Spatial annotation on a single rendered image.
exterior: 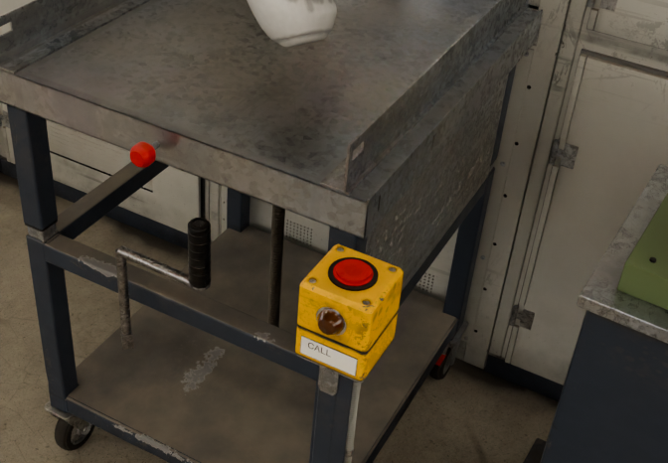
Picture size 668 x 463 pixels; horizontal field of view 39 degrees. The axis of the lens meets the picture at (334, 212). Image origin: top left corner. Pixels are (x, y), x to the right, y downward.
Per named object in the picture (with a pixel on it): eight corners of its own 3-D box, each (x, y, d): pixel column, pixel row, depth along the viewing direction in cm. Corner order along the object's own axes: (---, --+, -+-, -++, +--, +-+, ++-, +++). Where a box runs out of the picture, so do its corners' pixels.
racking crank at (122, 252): (114, 348, 148) (101, 190, 131) (127, 336, 151) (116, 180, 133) (203, 391, 142) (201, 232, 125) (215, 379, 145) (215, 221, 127)
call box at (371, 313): (361, 386, 96) (371, 311, 90) (292, 357, 99) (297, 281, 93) (395, 339, 102) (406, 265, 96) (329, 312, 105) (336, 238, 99)
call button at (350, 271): (361, 300, 93) (362, 288, 92) (324, 286, 94) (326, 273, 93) (379, 278, 96) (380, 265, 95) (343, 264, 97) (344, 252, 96)
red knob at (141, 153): (146, 173, 123) (145, 152, 121) (126, 166, 124) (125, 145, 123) (167, 158, 127) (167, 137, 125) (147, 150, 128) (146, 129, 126)
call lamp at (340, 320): (339, 348, 93) (342, 322, 91) (308, 335, 94) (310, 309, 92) (346, 339, 94) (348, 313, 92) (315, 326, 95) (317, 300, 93)
